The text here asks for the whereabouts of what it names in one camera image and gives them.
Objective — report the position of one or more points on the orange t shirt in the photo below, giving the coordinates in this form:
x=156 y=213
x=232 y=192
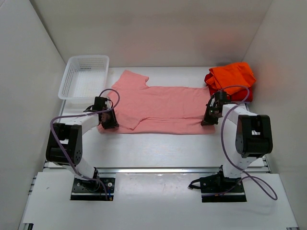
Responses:
x=239 y=69

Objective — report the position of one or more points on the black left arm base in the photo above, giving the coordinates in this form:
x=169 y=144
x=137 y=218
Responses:
x=83 y=190

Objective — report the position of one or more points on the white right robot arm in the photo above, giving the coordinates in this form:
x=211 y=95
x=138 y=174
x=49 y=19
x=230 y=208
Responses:
x=253 y=137

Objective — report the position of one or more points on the white plastic basket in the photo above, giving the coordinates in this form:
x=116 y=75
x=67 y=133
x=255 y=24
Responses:
x=85 y=76

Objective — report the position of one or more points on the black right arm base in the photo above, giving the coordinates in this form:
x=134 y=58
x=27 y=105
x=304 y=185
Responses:
x=219 y=189

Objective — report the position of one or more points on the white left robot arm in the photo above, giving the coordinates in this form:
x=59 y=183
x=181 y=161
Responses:
x=65 y=143

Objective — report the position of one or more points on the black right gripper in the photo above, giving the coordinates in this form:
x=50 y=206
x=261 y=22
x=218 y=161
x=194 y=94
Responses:
x=206 y=121

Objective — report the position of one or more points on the pink t shirt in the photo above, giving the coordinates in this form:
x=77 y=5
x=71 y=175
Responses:
x=157 y=109

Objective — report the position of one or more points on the red t shirt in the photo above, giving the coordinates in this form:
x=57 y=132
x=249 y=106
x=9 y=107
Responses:
x=239 y=94

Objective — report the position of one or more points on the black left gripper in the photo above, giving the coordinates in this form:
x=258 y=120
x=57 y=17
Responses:
x=113 y=122

